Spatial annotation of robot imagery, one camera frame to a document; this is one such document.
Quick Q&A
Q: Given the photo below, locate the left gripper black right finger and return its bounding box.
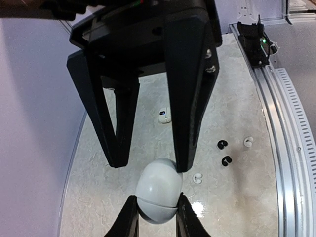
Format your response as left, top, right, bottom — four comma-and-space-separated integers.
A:
176, 193, 210, 237

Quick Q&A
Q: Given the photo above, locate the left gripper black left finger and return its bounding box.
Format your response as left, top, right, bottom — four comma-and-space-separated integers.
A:
105, 195, 139, 237

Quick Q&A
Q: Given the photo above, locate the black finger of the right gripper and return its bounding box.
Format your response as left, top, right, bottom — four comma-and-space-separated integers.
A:
67, 50, 140, 168

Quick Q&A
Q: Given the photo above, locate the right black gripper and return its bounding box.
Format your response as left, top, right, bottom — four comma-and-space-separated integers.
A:
69, 0, 222, 172

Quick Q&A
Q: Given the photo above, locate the white oval charging case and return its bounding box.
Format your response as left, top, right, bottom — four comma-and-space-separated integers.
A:
135, 158, 183, 225

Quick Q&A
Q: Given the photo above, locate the white square charging case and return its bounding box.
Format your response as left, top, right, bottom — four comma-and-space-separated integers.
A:
158, 107, 171, 124

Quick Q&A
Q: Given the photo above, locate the white earbud front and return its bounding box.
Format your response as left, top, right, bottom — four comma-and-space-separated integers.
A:
243, 136, 254, 148

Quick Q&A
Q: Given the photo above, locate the black earbud left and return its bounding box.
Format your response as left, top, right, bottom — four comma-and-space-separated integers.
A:
221, 156, 233, 167

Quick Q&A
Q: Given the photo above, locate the black earbud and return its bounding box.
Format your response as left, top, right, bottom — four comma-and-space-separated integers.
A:
221, 156, 233, 167
217, 140, 228, 150

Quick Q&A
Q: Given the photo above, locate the black earbud right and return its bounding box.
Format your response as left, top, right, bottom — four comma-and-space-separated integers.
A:
217, 140, 228, 150

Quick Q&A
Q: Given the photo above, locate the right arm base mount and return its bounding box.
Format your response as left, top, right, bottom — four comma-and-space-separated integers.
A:
237, 14, 279, 69

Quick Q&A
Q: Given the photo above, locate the aluminium front rail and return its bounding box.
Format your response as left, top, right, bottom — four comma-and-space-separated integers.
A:
228, 22, 316, 237

